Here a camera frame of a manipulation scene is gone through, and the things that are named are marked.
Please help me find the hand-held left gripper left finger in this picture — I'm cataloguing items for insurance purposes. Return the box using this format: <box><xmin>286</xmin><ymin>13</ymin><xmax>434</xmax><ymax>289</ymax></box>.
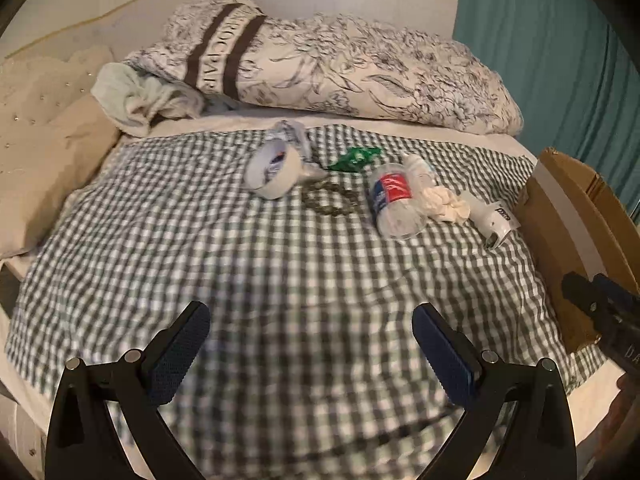
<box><xmin>45</xmin><ymin>301</ymin><xmax>212</xmax><ymax>480</ymax></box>

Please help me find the green foil wrapper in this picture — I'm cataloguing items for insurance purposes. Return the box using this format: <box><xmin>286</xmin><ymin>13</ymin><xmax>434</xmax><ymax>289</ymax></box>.
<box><xmin>327</xmin><ymin>147</ymin><xmax>381</xmax><ymax>174</ymax></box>

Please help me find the dark bead bracelet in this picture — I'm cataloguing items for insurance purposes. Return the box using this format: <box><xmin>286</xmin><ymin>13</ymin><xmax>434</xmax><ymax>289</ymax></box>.
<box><xmin>302</xmin><ymin>182</ymin><xmax>358</xmax><ymax>218</ymax></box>

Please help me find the beige pillow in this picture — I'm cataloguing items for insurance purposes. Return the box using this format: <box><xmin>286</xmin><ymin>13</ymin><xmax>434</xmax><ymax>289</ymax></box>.
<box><xmin>0</xmin><ymin>95</ymin><xmax>121</xmax><ymax>261</ymax></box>

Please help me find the green checkered cloth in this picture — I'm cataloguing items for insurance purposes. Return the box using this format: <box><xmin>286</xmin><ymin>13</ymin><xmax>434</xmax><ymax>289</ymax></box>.
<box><xmin>5</xmin><ymin>122</ymin><xmax>608</xmax><ymax>461</ymax></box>

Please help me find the brown cardboard box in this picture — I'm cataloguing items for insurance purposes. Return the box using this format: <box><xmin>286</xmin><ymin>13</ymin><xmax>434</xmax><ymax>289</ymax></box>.
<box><xmin>515</xmin><ymin>147</ymin><xmax>640</xmax><ymax>356</ymax></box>

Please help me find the white tape roll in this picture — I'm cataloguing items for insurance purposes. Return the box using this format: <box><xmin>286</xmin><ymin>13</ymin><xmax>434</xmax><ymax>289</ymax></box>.
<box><xmin>243</xmin><ymin>136</ymin><xmax>303</xmax><ymax>200</ymax></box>

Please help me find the floral printed duvet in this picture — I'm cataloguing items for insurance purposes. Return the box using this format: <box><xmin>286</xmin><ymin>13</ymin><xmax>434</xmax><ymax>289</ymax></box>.
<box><xmin>122</xmin><ymin>0</ymin><xmax>523</xmax><ymax>136</ymax></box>

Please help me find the beige tufted cushion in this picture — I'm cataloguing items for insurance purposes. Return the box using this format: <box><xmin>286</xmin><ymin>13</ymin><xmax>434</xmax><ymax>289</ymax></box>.
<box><xmin>0</xmin><ymin>45</ymin><xmax>116</xmax><ymax>161</ymax></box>

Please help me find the pale green towel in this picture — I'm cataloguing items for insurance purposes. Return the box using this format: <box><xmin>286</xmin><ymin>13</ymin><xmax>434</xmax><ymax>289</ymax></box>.
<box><xmin>91</xmin><ymin>62</ymin><xmax>206</xmax><ymax>138</ymax></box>

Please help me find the clear plastic bottle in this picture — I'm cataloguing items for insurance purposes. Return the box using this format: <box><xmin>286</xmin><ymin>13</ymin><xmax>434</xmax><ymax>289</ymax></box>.
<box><xmin>367</xmin><ymin>154</ymin><xmax>436</xmax><ymax>242</ymax></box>

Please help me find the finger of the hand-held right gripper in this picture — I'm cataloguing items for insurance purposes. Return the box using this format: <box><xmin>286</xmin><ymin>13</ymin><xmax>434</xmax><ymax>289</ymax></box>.
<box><xmin>561</xmin><ymin>271</ymin><xmax>618</xmax><ymax>341</ymax></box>
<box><xmin>594</xmin><ymin>273</ymin><xmax>640</xmax><ymax>313</ymax></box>

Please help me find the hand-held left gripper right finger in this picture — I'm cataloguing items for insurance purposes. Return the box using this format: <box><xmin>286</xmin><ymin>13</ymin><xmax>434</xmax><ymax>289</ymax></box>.
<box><xmin>411</xmin><ymin>302</ymin><xmax>578</xmax><ymax>480</ymax></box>

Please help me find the teal curtain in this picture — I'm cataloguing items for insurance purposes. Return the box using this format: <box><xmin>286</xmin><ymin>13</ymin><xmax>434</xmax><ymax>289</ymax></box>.
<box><xmin>452</xmin><ymin>0</ymin><xmax>640</xmax><ymax>221</ymax></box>

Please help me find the white tissue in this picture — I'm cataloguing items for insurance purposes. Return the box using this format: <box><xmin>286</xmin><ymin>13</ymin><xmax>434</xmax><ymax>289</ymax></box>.
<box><xmin>422</xmin><ymin>185</ymin><xmax>471</xmax><ymax>223</ymax></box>

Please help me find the white packet with dark label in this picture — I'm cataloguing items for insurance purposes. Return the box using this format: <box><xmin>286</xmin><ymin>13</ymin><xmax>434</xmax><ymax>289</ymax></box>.
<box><xmin>457</xmin><ymin>190</ymin><xmax>518</xmax><ymax>251</ymax></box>

